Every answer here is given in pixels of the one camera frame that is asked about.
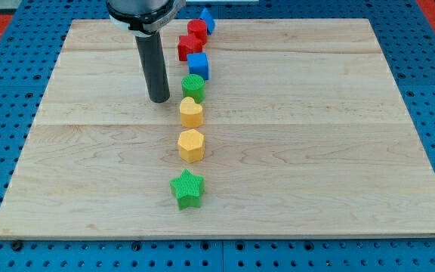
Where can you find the green cylinder block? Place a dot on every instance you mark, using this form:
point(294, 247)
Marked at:
point(193, 86)

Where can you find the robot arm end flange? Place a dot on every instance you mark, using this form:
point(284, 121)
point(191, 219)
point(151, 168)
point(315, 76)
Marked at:
point(143, 18)

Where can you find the yellow hexagon block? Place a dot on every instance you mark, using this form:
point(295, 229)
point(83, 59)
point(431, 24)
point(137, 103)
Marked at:
point(191, 145)

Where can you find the yellow heart block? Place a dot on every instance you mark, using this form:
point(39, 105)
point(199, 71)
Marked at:
point(191, 113)

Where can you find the green star block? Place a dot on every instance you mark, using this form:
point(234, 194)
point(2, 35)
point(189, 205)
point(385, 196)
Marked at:
point(187, 189)

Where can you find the blue cube block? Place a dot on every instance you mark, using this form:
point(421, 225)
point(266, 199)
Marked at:
point(198, 64)

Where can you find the wooden board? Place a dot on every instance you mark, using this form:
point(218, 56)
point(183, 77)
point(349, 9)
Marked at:
point(306, 137)

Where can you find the red star block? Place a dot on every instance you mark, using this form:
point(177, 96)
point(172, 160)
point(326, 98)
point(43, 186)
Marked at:
point(188, 44)

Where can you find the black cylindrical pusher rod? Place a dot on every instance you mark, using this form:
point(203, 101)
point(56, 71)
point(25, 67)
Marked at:
point(153, 64)

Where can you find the red cylinder block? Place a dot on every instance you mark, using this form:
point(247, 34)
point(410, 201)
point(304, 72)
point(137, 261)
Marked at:
point(198, 29)

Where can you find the blue triangle block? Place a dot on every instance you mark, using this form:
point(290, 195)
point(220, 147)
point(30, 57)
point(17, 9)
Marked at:
point(206, 16)

